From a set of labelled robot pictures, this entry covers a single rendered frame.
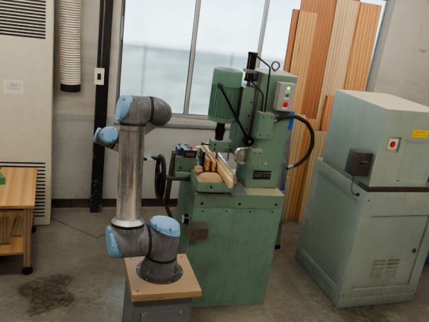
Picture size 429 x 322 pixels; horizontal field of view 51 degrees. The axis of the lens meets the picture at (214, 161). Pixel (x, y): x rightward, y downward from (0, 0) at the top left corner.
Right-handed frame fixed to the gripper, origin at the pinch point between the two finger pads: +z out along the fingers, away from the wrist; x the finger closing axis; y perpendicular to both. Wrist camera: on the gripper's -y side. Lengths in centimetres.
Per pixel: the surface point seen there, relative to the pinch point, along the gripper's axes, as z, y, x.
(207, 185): 28.7, 6.2, -27.3
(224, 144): 36.0, 27.5, -3.0
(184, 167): 18.9, 5.1, -4.3
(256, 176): 62, 19, -10
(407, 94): 241, 127, 129
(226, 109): 25, 48, -8
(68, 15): -76, 50, 102
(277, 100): 47, 66, -16
